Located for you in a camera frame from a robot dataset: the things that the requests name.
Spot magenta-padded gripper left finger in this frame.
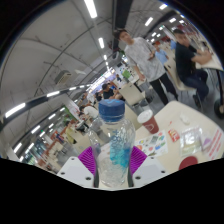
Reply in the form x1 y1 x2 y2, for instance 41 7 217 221
56 145 99 189

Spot red paper cup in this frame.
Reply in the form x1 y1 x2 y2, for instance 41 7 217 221
136 109 160 135

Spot neighbouring beige dining table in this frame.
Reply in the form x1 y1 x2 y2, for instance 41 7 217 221
194 49 224 73

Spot flat round red coaster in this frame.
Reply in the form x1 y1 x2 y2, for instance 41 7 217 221
178 155 199 171

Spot small red packet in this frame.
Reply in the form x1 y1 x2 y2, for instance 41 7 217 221
167 128 181 143

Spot ceiling air conditioner unit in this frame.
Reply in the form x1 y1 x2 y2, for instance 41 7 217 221
54 69 73 85

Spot group of ceiling strip lights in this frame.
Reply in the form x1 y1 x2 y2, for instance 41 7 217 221
4 0 188 154

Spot clear blue-capped water bottle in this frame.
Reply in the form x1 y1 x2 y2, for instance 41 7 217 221
87 98 137 189

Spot colourful sticker leaflet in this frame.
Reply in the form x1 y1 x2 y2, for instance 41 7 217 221
134 129 169 158

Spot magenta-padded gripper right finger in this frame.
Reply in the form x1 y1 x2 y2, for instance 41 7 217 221
127 145 168 189

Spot white notice with red text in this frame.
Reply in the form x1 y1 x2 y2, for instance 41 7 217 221
204 128 224 161

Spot group of beige chairs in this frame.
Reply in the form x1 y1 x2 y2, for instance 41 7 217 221
118 59 198 108

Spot clear plastic packet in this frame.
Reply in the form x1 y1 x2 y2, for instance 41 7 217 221
179 125 205 155

